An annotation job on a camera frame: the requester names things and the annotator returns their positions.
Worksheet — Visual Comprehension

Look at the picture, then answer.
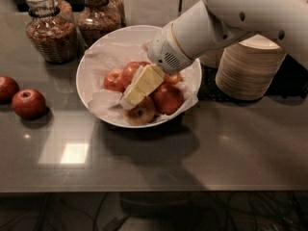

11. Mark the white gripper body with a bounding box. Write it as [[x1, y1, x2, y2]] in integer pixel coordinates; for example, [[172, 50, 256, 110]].
[[142, 22, 194, 74]]

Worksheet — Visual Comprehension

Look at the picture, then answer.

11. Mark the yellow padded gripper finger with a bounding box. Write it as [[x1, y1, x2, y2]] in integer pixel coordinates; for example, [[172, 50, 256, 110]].
[[119, 64, 165, 110]]

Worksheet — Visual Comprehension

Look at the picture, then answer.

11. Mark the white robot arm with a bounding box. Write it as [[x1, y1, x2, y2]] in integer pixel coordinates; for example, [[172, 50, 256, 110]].
[[145, 0, 308, 73]]

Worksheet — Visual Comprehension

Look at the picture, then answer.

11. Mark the hidden back red apple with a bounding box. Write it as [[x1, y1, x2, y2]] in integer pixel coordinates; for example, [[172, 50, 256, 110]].
[[140, 62, 150, 66]]

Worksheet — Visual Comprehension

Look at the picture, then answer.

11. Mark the top centre red apple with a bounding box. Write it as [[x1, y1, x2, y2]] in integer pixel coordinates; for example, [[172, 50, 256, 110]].
[[121, 62, 142, 88]]

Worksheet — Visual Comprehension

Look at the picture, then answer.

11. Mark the right upper yellow-red apple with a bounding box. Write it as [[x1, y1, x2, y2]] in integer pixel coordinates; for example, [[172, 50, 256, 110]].
[[164, 72, 183, 85]]

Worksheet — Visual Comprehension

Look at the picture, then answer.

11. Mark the yellow-red apple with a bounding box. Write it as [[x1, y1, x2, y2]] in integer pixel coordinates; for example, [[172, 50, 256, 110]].
[[122, 96, 156, 125], [164, 72, 183, 85]]

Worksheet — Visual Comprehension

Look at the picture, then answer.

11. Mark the white bowl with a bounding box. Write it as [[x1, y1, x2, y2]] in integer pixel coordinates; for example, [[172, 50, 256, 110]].
[[76, 25, 202, 128]]

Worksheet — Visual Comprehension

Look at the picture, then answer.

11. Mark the right lower red apple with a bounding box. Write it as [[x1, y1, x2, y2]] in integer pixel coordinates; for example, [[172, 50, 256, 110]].
[[152, 83, 184, 116]]

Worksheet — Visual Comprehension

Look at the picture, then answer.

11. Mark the left red apple in bowl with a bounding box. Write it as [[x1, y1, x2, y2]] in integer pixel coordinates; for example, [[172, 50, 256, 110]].
[[103, 69, 124, 92]]

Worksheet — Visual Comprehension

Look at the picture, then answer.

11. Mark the front yellow-red apple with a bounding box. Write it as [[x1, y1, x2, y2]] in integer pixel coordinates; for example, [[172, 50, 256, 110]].
[[122, 96, 156, 125]]

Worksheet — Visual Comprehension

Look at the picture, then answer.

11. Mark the dark red apple on table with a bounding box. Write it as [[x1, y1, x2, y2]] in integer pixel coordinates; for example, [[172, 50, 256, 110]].
[[12, 89, 46, 119]]

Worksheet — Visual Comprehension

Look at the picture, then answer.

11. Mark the dark red apple at edge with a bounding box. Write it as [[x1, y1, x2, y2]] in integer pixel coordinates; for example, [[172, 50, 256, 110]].
[[0, 75, 19, 104]]

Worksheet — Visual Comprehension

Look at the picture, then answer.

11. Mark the left white paper sign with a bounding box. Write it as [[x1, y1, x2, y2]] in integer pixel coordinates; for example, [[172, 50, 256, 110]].
[[124, 0, 179, 27]]

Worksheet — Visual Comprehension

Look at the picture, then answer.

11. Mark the rear stack of paper bowls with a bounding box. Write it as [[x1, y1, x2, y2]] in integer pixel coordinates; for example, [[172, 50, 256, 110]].
[[199, 49, 224, 68]]

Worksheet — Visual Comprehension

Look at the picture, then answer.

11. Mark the stack of paper bowls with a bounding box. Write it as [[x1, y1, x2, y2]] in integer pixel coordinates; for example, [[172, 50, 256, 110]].
[[216, 35, 286, 101], [199, 49, 224, 68]]

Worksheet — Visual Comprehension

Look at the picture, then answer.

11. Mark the white paper liner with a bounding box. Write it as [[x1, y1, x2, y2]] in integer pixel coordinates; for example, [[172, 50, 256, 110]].
[[77, 43, 201, 128]]

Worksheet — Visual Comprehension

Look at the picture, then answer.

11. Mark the right glass granola jar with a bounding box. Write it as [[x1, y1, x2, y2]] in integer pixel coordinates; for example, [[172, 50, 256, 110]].
[[76, 0, 121, 46]]

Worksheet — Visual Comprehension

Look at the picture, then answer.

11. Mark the glass granola jar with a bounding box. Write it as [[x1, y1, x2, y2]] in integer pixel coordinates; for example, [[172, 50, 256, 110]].
[[76, 0, 121, 46], [25, 0, 77, 64]]

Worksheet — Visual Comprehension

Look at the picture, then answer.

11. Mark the front stack of paper bowls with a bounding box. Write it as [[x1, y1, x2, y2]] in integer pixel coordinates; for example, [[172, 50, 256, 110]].
[[216, 35, 286, 101]]

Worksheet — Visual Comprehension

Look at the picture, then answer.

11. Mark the left glass granola jar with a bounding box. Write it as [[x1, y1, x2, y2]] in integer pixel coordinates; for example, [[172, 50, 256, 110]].
[[25, 0, 77, 64]]

